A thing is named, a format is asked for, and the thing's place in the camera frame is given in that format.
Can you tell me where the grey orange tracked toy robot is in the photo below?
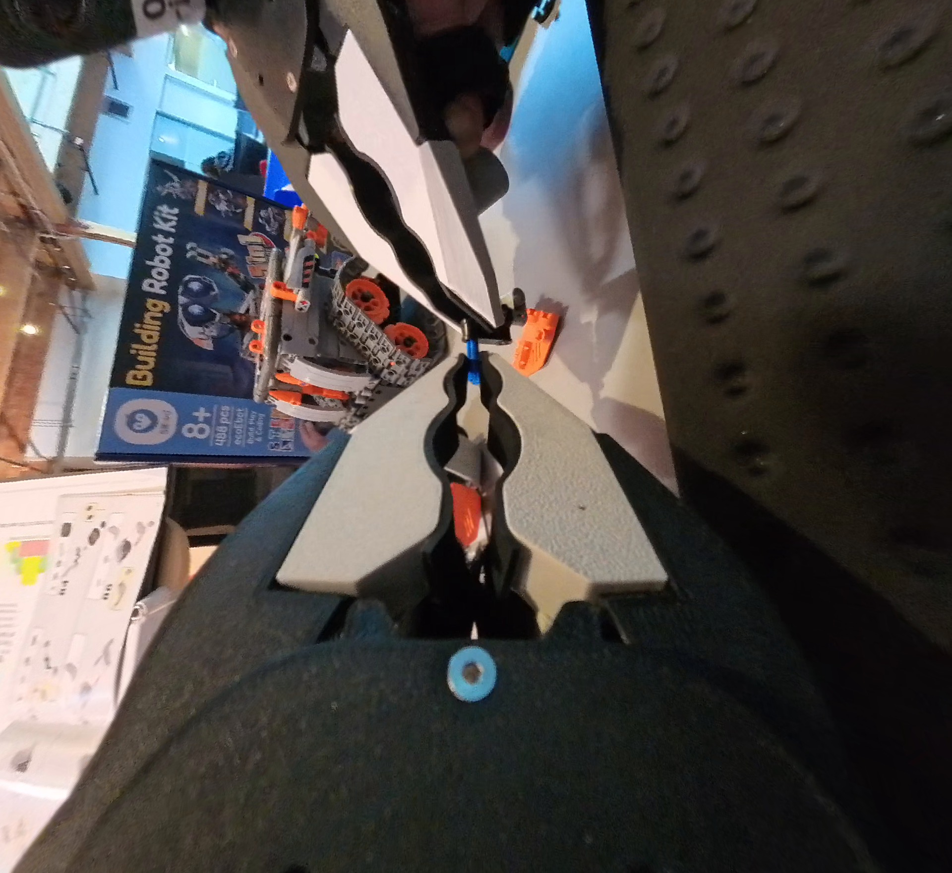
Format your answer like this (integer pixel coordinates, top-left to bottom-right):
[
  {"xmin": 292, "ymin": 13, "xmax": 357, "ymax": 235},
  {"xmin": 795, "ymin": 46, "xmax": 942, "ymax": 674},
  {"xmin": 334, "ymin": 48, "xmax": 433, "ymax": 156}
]
[{"xmin": 249, "ymin": 204, "xmax": 451, "ymax": 431}]

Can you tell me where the black perforated board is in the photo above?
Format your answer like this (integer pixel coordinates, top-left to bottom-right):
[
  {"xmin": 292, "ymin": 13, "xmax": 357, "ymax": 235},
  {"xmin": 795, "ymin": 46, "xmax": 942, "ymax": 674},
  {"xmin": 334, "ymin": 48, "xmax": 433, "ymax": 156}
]
[{"xmin": 576, "ymin": 0, "xmax": 952, "ymax": 654}]

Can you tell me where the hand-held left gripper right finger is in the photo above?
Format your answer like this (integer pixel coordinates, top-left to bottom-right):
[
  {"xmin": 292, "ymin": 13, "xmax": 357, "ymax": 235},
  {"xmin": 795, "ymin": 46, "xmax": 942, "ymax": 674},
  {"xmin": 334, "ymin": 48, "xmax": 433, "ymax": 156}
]
[{"xmin": 476, "ymin": 352, "xmax": 668, "ymax": 634}]

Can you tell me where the black brick connector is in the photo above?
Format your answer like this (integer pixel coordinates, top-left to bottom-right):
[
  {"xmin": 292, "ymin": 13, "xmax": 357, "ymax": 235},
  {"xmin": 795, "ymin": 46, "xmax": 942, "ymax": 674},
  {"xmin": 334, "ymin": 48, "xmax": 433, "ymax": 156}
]
[{"xmin": 461, "ymin": 289, "xmax": 525, "ymax": 346}]

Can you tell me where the blue robot kit box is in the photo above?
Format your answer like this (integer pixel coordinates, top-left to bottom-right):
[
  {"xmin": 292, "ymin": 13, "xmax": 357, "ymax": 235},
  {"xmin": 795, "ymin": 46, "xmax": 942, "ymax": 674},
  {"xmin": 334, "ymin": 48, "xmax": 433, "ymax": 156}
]
[{"xmin": 97, "ymin": 159, "xmax": 351, "ymax": 461}]

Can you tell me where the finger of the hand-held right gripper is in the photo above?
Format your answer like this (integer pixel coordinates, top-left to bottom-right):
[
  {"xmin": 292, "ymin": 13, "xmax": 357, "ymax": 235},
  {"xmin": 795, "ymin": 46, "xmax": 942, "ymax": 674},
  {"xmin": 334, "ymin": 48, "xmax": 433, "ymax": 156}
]
[
  {"xmin": 335, "ymin": 29, "xmax": 503, "ymax": 331},
  {"xmin": 305, "ymin": 150, "xmax": 484, "ymax": 346}
]

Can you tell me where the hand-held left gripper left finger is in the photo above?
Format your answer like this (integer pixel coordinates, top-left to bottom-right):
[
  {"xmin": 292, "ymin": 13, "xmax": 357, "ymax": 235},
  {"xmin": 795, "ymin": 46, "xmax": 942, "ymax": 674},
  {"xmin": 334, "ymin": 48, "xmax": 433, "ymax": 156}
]
[{"xmin": 277, "ymin": 357, "xmax": 468, "ymax": 638}]

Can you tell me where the orange curved brick piece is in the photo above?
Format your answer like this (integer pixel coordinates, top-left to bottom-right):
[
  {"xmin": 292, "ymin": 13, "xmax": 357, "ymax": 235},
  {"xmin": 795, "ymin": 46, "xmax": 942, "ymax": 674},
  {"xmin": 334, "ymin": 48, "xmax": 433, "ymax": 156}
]
[{"xmin": 512, "ymin": 306, "xmax": 560, "ymax": 376}]

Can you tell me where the instruction booklet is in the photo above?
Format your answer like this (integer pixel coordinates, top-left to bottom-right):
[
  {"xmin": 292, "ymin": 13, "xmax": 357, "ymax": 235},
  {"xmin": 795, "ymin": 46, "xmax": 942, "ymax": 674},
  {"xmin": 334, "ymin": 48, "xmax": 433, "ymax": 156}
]
[{"xmin": 0, "ymin": 467, "xmax": 171, "ymax": 733}]

